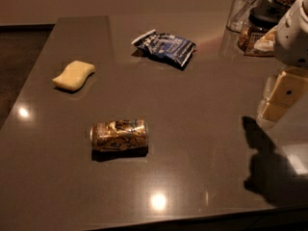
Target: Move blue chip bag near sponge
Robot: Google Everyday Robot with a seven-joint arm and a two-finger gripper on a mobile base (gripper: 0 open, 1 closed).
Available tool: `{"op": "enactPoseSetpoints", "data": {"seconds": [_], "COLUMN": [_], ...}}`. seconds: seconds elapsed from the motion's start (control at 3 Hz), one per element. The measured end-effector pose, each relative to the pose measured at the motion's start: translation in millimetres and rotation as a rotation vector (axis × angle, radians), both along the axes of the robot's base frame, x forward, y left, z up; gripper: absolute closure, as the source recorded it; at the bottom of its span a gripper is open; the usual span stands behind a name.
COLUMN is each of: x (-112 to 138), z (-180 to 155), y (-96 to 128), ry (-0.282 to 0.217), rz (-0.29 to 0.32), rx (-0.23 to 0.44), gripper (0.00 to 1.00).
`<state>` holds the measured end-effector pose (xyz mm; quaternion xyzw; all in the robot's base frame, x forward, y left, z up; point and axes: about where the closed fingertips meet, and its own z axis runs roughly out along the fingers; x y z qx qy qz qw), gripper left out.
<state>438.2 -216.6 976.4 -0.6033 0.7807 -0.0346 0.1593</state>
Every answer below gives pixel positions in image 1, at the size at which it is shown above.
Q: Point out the blue chip bag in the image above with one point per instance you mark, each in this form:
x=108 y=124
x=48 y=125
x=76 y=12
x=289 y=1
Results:
x=165 y=47

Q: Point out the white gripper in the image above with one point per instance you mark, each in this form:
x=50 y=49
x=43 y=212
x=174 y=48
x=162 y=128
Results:
x=293 y=41

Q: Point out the black-lidded snack jar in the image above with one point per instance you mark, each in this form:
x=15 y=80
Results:
x=260 y=21

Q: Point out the gold soda can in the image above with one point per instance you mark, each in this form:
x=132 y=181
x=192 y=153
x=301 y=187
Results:
x=119 y=135

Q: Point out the clear glass jar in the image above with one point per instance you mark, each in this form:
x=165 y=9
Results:
x=239 y=13

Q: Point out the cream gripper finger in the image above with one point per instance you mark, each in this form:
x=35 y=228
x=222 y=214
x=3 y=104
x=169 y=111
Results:
x=269 y=114

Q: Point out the yellow sponge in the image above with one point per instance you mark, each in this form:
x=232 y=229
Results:
x=74 y=76

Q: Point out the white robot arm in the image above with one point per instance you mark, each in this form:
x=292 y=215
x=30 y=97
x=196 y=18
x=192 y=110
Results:
x=266 y=44

